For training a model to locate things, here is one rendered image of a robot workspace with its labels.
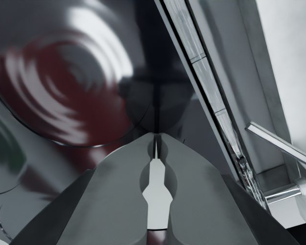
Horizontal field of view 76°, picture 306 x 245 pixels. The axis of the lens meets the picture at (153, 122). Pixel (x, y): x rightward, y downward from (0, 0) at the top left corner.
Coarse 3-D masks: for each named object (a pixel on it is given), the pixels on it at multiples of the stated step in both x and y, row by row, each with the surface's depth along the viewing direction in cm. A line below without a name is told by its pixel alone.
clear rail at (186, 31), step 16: (160, 0) 10; (176, 0) 10; (192, 16) 10; (176, 32) 11; (192, 32) 10; (192, 48) 11; (192, 64) 11; (208, 64) 11; (208, 80) 12; (208, 96) 12; (224, 96) 12; (224, 112) 13; (224, 128) 13; (224, 144) 14; (240, 144) 14; (240, 176) 15; (256, 176) 15; (256, 192) 16
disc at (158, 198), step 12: (156, 156) 15; (156, 168) 15; (156, 180) 16; (144, 192) 16; (156, 192) 16; (168, 192) 16; (156, 204) 17; (168, 204) 17; (156, 216) 18; (168, 216) 18; (156, 228) 19
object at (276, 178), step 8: (280, 168) 25; (264, 176) 25; (272, 176) 24; (280, 176) 24; (288, 176) 23; (240, 184) 26; (264, 184) 24; (272, 184) 23; (280, 184) 23; (288, 184) 23
